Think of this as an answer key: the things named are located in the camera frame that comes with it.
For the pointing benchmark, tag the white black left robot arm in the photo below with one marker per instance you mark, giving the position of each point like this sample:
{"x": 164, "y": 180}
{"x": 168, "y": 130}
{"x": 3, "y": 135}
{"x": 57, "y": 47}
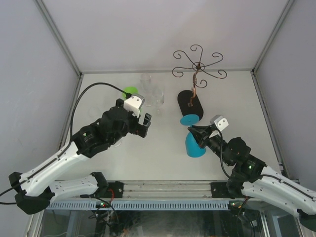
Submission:
{"x": 39, "y": 187}

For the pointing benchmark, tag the aluminium mounting rail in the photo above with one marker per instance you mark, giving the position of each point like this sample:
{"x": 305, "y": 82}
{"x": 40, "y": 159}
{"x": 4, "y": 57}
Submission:
{"x": 140, "y": 189}

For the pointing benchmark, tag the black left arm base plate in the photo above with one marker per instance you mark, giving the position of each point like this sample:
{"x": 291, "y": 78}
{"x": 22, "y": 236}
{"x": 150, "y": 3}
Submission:
{"x": 113, "y": 190}

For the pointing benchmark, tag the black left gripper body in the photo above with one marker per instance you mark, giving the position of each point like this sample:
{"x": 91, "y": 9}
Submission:
{"x": 132, "y": 123}

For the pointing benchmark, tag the metal wine glass rack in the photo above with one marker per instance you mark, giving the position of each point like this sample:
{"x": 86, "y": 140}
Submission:
{"x": 188, "y": 101}

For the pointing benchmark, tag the clear flute glass front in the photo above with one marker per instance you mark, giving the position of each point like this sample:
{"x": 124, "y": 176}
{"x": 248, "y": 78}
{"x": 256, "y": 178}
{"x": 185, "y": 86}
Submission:
{"x": 118, "y": 143}

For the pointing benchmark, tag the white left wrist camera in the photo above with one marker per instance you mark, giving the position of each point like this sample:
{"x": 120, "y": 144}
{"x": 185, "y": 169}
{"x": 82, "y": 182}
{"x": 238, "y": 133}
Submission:
{"x": 134, "y": 104}

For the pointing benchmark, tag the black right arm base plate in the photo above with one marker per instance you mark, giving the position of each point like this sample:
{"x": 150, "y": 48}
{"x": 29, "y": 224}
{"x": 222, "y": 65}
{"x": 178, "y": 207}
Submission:
{"x": 222, "y": 190}

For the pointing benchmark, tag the blue plastic wine glass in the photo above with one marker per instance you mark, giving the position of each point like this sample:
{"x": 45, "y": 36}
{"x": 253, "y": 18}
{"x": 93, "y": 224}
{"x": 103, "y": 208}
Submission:
{"x": 192, "y": 148}

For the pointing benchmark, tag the clear tall champagne flute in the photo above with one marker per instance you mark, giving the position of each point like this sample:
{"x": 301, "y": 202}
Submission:
{"x": 147, "y": 88}

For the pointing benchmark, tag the clear glass left rear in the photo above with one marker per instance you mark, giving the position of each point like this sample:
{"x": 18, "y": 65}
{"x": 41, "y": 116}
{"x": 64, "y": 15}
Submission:
{"x": 93, "y": 112}

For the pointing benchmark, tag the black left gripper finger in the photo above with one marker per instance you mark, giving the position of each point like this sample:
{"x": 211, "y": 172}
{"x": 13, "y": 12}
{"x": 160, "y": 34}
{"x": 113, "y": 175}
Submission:
{"x": 144, "y": 119}
{"x": 142, "y": 129}

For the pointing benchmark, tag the blue slotted cable duct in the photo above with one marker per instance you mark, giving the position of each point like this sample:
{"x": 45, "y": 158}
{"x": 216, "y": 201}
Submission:
{"x": 141, "y": 205}

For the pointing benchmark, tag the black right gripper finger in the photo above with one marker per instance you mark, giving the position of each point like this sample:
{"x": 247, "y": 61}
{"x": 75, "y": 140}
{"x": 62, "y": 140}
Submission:
{"x": 200, "y": 138}
{"x": 200, "y": 130}

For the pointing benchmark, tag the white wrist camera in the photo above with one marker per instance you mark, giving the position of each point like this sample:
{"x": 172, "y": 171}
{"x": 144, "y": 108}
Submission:
{"x": 218, "y": 123}
{"x": 134, "y": 104}

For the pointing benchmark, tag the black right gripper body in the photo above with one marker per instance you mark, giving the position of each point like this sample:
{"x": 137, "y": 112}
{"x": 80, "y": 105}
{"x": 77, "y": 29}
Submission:
{"x": 213, "y": 141}

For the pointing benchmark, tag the green plastic wine glass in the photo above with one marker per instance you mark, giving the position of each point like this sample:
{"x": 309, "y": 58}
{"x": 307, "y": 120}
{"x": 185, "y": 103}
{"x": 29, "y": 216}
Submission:
{"x": 129, "y": 90}

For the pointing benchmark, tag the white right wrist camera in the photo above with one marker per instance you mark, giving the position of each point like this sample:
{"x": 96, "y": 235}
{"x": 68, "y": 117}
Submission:
{"x": 218, "y": 123}

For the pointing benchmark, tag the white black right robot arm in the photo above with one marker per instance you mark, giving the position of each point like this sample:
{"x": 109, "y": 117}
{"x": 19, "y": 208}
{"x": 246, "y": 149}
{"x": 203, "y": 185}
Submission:
{"x": 252, "y": 177}

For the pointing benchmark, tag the clear wine glass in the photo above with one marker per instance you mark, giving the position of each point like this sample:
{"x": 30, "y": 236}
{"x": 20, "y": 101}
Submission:
{"x": 158, "y": 99}

